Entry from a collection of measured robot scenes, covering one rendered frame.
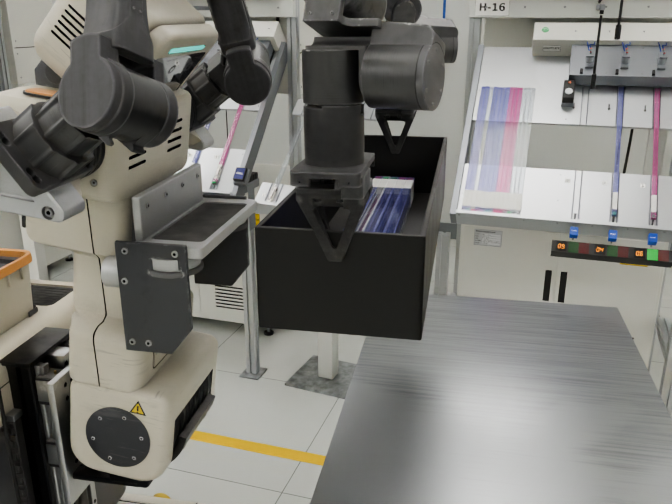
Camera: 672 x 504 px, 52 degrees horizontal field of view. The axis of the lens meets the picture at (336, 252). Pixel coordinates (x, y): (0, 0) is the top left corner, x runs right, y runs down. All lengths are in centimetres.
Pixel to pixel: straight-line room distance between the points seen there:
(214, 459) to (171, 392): 122
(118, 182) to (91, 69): 22
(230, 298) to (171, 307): 203
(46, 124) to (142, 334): 33
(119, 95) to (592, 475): 69
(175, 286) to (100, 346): 17
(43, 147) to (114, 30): 15
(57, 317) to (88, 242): 34
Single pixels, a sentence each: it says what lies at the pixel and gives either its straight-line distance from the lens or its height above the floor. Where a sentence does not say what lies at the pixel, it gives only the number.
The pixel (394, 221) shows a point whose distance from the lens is 94.
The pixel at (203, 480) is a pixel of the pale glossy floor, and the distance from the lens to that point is 221.
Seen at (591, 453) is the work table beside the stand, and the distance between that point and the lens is 96.
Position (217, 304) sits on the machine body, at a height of 14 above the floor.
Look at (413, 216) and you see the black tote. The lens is 109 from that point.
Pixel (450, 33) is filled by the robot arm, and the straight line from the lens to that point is 120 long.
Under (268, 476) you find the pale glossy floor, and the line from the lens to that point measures 219.
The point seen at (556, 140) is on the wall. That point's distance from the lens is 414.
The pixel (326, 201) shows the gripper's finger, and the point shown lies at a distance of 66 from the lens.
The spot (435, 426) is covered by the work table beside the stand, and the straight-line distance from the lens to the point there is 96.
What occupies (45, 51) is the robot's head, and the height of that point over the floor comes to 128.
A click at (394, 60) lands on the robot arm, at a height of 129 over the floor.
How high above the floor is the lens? 132
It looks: 19 degrees down
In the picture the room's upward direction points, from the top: straight up
